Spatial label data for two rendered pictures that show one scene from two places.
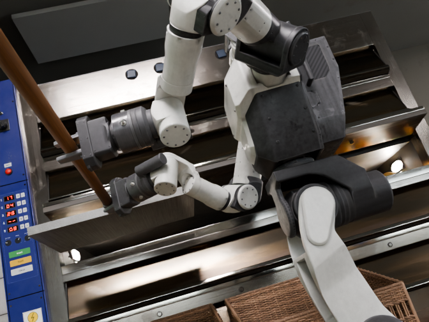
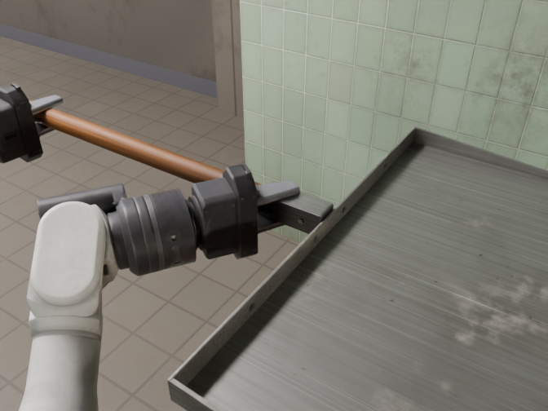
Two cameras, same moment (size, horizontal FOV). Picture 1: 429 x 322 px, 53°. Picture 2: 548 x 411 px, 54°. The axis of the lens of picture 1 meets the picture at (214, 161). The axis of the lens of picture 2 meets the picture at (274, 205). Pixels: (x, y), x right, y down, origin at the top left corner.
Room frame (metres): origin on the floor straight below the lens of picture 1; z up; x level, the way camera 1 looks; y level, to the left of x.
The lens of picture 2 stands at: (1.65, -0.05, 1.60)
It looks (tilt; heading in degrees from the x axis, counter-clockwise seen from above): 35 degrees down; 132
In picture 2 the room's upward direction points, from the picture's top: straight up
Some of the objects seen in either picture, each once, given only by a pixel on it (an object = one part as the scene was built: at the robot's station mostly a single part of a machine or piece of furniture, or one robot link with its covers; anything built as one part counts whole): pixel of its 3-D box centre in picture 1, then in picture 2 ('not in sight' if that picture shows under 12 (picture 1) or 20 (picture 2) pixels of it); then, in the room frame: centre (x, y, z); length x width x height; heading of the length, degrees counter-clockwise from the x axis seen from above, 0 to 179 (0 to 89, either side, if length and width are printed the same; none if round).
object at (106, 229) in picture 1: (120, 221); (480, 281); (1.54, 0.39, 1.21); 0.55 x 0.36 x 0.03; 98
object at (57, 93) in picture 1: (208, 68); not in sight; (2.00, -0.11, 1.99); 1.80 x 0.08 x 0.21; 98
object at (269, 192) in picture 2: not in sight; (273, 188); (1.29, 0.35, 1.24); 0.06 x 0.03 x 0.02; 63
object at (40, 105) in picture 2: (68, 139); (41, 102); (0.85, 0.29, 1.24); 0.06 x 0.03 x 0.02; 91
